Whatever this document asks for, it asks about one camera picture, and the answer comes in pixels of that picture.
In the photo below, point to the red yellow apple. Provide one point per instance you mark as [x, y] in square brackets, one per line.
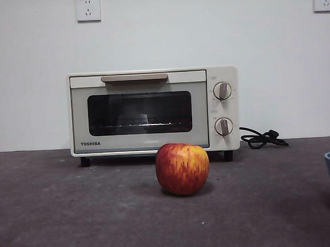
[182, 169]

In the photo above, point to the cream Toshiba toaster oven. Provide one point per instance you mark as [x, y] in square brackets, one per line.
[223, 71]

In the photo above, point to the cream oven knob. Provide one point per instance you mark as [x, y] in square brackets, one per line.
[222, 91]
[224, 126]

